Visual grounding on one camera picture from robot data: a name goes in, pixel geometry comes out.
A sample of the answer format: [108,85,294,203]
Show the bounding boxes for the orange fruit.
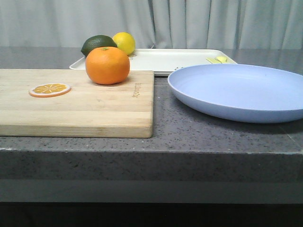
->
[85,47,130,85]

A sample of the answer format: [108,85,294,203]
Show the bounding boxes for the light blue plate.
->
[168,64,303,123]

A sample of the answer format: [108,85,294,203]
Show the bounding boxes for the cream white tray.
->
[69,48,238,76]

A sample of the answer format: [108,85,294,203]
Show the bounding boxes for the wooden cutting board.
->
[0,69,154,138]

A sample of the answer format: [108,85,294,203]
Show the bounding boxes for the yellow lemon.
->
[112,32,135,55]

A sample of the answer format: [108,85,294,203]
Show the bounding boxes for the pale yellow fruit pieces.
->
[206,56,228,64]

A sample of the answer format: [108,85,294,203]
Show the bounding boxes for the grey curtain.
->
[0,0,303,49]

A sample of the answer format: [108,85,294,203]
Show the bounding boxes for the dark green lime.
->
[81,35,117,57]

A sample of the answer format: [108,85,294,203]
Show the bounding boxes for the orange slice coaster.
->
[28,83,71,98]

